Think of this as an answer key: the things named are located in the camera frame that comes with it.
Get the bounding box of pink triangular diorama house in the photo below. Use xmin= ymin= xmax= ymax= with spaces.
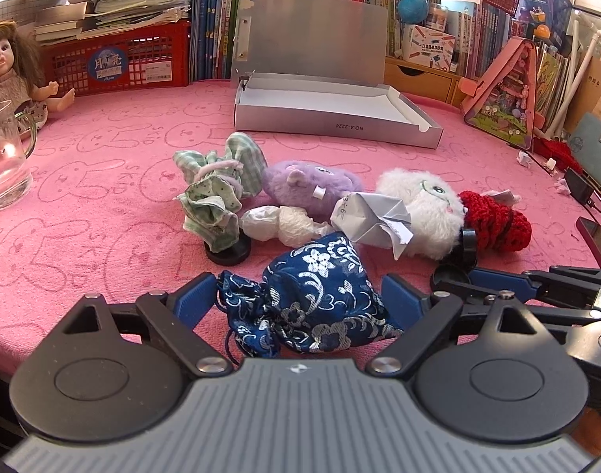
xmin=458 ymin=36 xmax=544 ymax=151

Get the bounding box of wooden drawer shelf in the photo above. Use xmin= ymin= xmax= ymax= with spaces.
xmin=384 ymin=57 xmax=465 ymax=107

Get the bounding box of row of colourful books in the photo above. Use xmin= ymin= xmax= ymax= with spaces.
xmin=259 ymin=0 xmax=534 ymax=82

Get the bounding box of pink rabbit tablecloth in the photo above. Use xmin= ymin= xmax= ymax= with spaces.
xmin=0 ymin=81 xmax=594 ymax=374

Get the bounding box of black round cap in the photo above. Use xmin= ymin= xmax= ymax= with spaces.
xmin=204 ymin=231 xmax=252 ymax=267

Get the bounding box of white fluffy plush toy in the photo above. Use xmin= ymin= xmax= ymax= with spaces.
xmin=375 ymin=169 xmax=467 ymax=261

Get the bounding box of teal notebook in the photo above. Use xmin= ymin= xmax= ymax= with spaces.
xmin=569 ymin=112 xmax=601 ymax=187

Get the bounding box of clear glass mug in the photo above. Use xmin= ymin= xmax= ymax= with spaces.
xmin=0 ymin=101 xmax=37 ymax=210

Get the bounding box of silver cardboard box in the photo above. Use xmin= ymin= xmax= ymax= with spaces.
xmin=232 ymin=0 xmax=443 ymax=149

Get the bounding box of printed paper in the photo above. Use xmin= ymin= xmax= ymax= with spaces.
xmin=330 ymin=192 xmax=413 ymax=259

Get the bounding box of red crocheted item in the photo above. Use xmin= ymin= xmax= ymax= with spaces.
xmin=460 ymin=190 xmax=532 ymax=254

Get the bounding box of green checked fabric pouch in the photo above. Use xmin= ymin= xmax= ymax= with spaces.
xmin=173 ymin=132 xmax=267 ymax=253

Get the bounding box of white tissue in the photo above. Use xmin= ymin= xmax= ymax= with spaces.
xmin=240 ymin=205 xmax=333 ymax=249

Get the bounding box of black round cap two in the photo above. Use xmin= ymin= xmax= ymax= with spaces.
xmin=430 ymin=227 xmax=476 ymax=289

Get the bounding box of brown haired doll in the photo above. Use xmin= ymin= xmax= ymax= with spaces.
xmin=0 ymin=21 xmax=76 ymax=139

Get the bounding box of small crumpled paper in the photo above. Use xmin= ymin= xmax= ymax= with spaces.
xmin=516 ymin=151 xmax=532 ymax=168

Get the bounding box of stack of books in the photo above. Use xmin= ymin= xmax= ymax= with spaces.
xmin=34 ymin=0 xmax=190 ymax=44

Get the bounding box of red plastic basket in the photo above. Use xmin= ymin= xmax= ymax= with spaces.
xmin=42 ymin=20 xmax=190 ymax=96

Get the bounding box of blue floral drawstring pouch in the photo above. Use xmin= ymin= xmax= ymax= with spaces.
xmin=217 ymin=232 xmax=403 ymax=358

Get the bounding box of purple plush toy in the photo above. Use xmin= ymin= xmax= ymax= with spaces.
xmin=262 ymin=160 xmax=363 ymax=221

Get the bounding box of row of blue books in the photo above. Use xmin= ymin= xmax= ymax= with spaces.
xmin=188 ymin=0 xmax=238 ymax=82

